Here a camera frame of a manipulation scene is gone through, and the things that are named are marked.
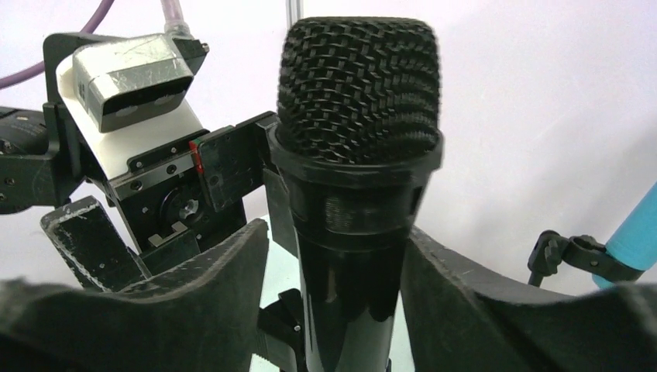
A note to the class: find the blue microphone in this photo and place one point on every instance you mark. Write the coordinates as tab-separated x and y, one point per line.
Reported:
633	244

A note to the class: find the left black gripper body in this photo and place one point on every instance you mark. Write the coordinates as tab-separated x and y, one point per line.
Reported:
161	201

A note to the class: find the small tripod clip stand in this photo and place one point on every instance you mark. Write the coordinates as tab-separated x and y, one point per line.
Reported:
582	252

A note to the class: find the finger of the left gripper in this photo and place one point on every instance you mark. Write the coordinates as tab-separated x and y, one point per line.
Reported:
234	161
90	245

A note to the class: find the black microphone orange end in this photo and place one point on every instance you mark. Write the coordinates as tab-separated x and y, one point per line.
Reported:
356	144

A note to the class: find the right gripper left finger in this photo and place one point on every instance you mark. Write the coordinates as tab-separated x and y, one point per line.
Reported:
198	316

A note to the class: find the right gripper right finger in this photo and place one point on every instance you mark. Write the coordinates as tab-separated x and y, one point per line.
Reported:
462	316

